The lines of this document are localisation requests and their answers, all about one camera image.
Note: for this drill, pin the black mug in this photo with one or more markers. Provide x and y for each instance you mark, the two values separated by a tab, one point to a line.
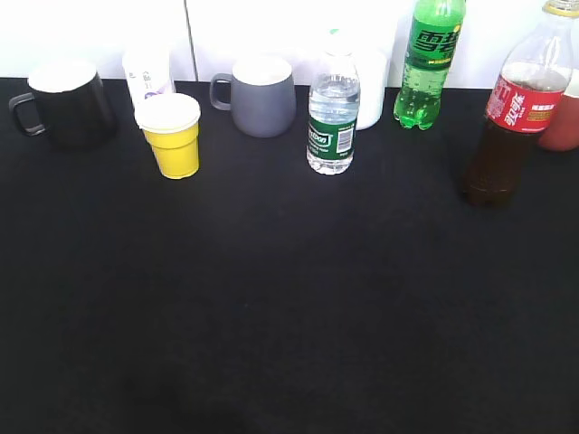
70	100

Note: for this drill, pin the grey mug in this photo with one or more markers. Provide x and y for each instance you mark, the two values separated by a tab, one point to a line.
259	93

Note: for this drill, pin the white cup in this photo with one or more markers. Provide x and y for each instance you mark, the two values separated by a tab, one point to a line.
372	69

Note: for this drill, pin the white milk carton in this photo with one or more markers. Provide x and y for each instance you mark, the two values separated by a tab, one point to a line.
147	71

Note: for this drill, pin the cola bottle red label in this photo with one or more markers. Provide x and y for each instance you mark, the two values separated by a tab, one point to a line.
531	83

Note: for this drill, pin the clear water bottle green label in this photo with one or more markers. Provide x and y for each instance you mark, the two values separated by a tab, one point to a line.
333	106

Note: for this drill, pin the green sprite bottle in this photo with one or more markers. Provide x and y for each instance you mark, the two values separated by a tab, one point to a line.
433	37

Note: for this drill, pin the yellow plastic cup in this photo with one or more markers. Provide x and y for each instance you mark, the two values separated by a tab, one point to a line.
170	124

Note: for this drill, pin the red mug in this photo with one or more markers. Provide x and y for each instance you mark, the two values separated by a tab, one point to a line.
562	133

